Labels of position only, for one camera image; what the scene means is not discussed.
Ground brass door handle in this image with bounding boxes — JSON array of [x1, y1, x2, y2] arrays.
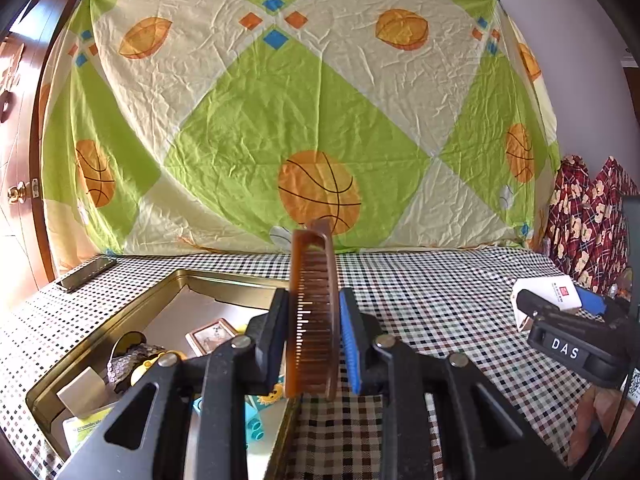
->
[[6, 179, 42, 206]]

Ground snakeskin pattern pouch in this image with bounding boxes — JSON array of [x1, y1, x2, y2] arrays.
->
[[106, 331, 168, 395]]

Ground green basketball print bed sheet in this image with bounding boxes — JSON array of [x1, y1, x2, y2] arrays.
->
[[37, 0, 561, 271]]

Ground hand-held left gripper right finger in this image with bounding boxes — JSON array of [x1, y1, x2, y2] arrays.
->
[[339, 287, 568, 480]]

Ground person's right hand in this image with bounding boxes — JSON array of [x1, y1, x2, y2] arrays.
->
[[567, 387, 626, 467]]

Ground small white box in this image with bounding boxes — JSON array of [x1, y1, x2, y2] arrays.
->
[[56, 366, 113, 418]]

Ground checkered tablecloth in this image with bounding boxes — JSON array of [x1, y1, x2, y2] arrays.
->
[[0, 246, 631, 480]]

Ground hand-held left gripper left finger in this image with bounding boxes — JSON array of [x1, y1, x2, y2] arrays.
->
[[57, 289, 292, 480]]

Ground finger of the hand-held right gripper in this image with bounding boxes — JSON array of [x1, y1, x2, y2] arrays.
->
[[575, 285, 633, 321], [515, 289, 568, 321]]

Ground small brown framed box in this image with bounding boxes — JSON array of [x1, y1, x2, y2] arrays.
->
[[185, 319, 238, 358]]

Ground blue bear cube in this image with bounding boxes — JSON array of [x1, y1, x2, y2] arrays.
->
[[192, 382, 286, 453]]

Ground red plaid bear print cloth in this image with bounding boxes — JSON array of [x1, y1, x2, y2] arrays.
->
[[532, 155, 631, 293]]

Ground white card box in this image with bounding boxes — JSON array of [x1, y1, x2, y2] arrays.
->
[[511, 274, 583, 333]]

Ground green and white plastic box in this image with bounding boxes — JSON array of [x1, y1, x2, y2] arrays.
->
[[62, 405, 118, 461]]

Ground brown comb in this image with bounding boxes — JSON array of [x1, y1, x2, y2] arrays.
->
[[285, 217, 341, 402]]

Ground dark mobile phone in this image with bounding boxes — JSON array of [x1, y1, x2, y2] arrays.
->
[[55, 256, 118, 292]]

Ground brown wooden door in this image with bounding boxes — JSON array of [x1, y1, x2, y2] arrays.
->
[[0, 0, 101, 286]]

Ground gold metal tin box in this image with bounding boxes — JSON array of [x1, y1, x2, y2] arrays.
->
[[25, 268, 301, 480]]

